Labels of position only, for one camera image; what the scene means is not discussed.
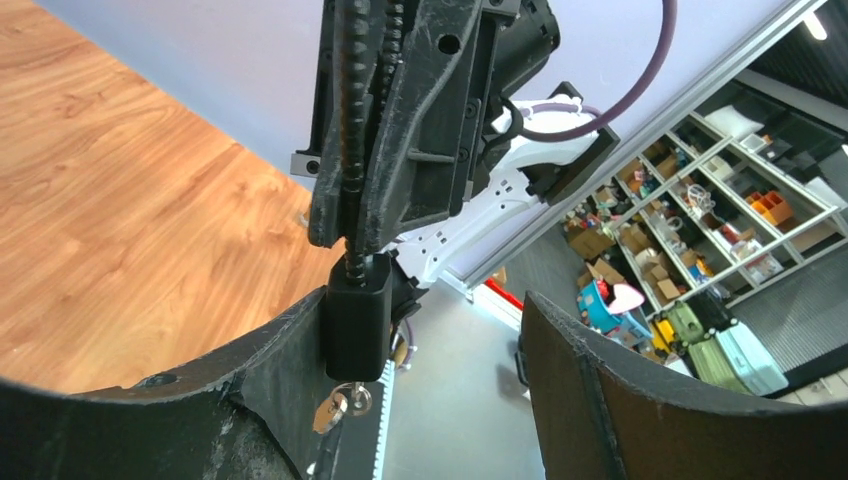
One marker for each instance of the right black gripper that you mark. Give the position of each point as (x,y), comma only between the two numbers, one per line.
(448,118)

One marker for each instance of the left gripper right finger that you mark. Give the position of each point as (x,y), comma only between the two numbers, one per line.
(605,412)

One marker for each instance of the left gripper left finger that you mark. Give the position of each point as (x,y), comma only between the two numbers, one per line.
(242,411)

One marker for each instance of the silver cable lock keys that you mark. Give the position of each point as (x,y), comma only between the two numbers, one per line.
(351,399)

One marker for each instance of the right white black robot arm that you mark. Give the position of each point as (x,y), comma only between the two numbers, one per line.
(555,149)

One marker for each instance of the storage shelf with items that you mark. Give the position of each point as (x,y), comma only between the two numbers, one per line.
(721,249)

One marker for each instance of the white slotted cable duct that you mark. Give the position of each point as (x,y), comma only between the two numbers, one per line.
(382,394)

